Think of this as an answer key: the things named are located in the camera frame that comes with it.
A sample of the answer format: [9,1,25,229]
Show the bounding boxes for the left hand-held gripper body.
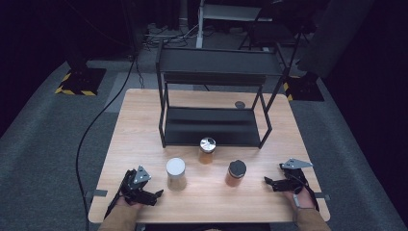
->
[120,165,152,206]

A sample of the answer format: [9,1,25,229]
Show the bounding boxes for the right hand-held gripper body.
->
[279,158,314,195]

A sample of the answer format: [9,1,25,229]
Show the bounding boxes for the white-lid spice jar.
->
[166,157,188,193]

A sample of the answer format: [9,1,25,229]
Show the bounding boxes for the black two-tier metal rack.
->
[156,39,292,149]

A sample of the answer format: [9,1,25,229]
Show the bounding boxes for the person's right hand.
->
[283,187,317,211]

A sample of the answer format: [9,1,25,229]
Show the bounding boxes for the person's left hand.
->
[115,195,143,212]

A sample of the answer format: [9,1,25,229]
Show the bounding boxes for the black-lid spice jar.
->
[224,159,247,188]

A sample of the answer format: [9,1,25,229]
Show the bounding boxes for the black yellow-striped stand base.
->
[282,75,325,102]
[54,66,108,96]

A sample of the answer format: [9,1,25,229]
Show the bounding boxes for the black tripod stand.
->
[239,13,311,80]

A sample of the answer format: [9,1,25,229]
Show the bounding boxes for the grey curtain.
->
[296,0,376,80]

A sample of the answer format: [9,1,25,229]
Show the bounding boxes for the grey panel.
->
[202,3,263,23]

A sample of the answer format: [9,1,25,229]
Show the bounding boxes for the grey wrist strap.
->
[292,193,316,212]

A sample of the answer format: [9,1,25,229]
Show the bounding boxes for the right hand-held gripper cable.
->
[299,177,320,212]

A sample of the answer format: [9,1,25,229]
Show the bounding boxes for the hand-held gripper cable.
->
[299,177,320,212]
[104,187,128,219]

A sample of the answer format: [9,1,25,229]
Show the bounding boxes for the left hand-held gripper cable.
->
[104,187,128,219]

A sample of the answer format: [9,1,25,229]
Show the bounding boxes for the long black floor cable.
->
[75,56,139,231]

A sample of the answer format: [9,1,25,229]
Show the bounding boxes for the thin black floor cable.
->
[136,62,146,90]

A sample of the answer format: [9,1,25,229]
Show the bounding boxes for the bundle of floor cables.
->
[142,23,200,49]

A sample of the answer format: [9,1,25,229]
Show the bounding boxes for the white metal stand post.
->
[195,0,207,49]

